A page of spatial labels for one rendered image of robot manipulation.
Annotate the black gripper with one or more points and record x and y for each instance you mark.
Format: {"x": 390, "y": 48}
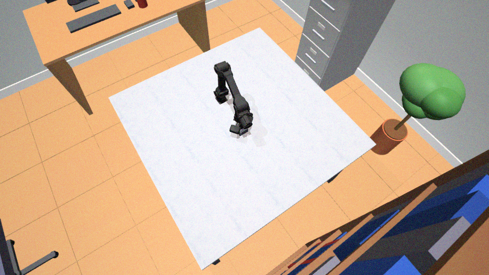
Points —
{"x": 235, "y": 128}

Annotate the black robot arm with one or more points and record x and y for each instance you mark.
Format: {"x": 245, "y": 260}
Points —
{"x": 225, "y": 74}

